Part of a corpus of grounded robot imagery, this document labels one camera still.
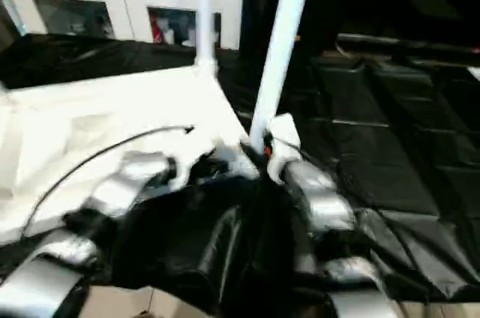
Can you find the white plastic table leg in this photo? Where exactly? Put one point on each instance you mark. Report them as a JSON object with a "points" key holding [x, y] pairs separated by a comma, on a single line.
{"points": [[204, 14], [281, 51]]}

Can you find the white plastic table top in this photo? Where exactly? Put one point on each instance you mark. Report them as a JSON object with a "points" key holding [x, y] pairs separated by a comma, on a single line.
{"points": [[112, 108]]}

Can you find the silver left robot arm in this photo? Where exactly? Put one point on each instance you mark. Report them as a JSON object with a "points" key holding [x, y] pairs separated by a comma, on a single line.
{"points": [[112, 194]]}

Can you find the black plastic mat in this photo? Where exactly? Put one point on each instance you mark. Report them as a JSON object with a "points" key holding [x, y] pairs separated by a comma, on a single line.
{"points": [[375, 145]]}

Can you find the black case with yellow label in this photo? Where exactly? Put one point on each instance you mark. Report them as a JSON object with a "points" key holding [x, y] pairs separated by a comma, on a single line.
{"points": [[330, 14]]}

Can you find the long grey metal bar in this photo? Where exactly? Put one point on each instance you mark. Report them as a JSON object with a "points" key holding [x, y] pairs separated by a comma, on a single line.
{"points": [[375, 38]]}

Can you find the white flat board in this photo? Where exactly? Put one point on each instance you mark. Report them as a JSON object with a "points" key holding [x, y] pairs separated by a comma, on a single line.
{"points": [[474, 73]]}

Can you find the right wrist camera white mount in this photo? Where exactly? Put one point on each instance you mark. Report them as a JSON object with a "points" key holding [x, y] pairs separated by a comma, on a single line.
{"points": [[285, 134]]}

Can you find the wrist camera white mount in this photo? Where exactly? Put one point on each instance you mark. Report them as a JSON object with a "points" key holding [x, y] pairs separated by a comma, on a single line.
{"points": [[180, 156], [285, 134]]}

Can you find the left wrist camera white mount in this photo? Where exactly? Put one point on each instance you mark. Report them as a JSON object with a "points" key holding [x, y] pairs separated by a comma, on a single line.
{"points": [[180, 156]]}

